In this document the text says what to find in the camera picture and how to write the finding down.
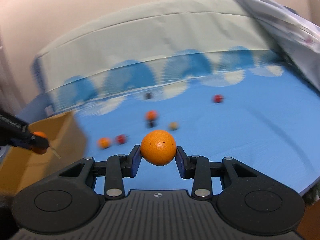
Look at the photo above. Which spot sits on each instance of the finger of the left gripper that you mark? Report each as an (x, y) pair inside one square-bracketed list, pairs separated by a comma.
[(14, 131)]

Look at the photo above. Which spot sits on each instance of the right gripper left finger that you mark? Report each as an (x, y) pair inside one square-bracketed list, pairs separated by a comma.
[(118, 167)]

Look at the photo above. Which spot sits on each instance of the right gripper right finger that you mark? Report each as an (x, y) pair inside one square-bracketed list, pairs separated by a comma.
[(195, 167)]

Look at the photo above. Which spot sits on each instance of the red tomato fruit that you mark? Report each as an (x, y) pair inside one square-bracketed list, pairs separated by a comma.
[(121, 139)]

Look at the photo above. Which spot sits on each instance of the small orange fruit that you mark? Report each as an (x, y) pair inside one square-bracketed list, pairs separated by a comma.
[(158, 147)]

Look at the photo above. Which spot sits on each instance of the olive green small fruit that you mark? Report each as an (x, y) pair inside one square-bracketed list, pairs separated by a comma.
[(173, 126)]

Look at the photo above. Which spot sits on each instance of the orange fruit with stem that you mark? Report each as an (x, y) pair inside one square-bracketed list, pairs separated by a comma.
[(151, 115)]

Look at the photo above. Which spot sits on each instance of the small red cherry fruit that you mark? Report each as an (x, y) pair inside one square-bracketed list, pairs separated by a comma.
[(218, 98)]

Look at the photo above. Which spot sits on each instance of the dark purple grape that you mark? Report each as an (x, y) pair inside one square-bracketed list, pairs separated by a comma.
[(151, 123)]

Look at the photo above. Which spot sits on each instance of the black grape near pattern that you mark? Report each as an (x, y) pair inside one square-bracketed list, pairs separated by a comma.
[(148, 95)]

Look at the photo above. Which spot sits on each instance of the blue patterned bed sheet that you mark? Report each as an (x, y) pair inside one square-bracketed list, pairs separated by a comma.
[(184, 52)]

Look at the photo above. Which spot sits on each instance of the grey white pillow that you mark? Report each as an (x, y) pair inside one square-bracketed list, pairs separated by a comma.
[(298, 37)]

